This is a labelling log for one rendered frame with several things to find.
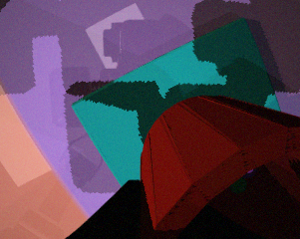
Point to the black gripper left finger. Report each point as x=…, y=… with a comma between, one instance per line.
x=118, y=218

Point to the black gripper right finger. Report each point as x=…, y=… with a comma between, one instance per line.
x=210, y=224

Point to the green marble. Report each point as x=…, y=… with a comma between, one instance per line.
x=238, y=186

